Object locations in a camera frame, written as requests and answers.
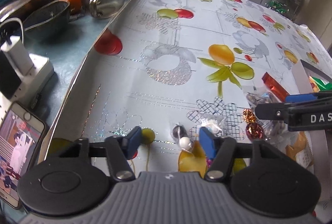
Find gold foil candy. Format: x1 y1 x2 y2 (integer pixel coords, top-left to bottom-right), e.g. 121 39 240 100
243 109 264 141

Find beige wrapped snack packet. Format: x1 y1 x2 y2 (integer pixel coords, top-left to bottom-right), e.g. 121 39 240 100
285 131 314 168

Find fruit pattern tablecloth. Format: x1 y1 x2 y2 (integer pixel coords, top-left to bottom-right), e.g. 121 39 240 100
52 0 331 173

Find white shallow cardboard box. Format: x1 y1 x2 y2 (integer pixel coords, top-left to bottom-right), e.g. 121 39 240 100
291 58 332 175

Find white power strip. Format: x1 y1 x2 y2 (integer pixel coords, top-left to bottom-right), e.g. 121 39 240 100
1 53 54 112

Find clear sunflower seed packet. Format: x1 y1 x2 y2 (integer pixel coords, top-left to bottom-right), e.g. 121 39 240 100
243 85 285 139

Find smartphone showing video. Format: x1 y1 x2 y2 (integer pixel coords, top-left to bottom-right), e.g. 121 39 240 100
1 102 47 209

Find dark metal bowl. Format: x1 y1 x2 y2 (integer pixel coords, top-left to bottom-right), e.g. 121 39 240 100
23 0 70 42

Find clear round candies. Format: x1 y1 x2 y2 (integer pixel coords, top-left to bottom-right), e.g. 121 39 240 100
171 124 194 153

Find long orange stick packet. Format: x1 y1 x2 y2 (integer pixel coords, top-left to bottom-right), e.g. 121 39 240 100
262 72 289 102

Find white charger plug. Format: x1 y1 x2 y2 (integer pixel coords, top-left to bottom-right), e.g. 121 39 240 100
1 36 34 76

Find green candies on cart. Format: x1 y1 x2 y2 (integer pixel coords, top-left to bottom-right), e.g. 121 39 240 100
266 1 289 14

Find green snack bag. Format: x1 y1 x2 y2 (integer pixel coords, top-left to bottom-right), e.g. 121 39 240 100
309 76 332 92

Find small clear candy packet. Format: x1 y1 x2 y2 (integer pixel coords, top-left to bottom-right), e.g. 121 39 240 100
201 118 224 137

